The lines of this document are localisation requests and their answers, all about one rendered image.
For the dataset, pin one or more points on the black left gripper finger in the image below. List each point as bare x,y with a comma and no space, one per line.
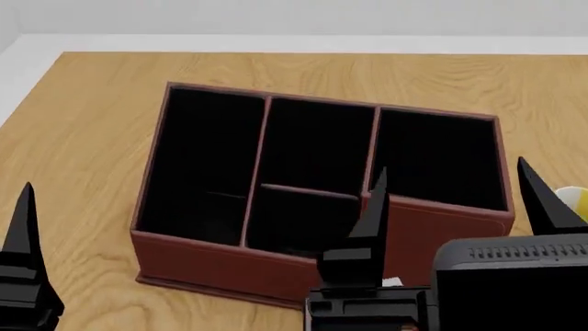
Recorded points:
23,248

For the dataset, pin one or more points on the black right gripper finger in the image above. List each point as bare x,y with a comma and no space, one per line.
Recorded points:
544,207
367,234

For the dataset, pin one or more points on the book with white pages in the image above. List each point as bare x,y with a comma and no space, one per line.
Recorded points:
393,282

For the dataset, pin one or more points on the brown leather desk caddy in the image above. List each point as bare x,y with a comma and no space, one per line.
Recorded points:
197,262

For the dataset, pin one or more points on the white and yellow mug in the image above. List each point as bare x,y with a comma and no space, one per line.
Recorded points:
574,200

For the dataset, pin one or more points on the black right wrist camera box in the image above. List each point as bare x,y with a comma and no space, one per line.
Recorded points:
510,286

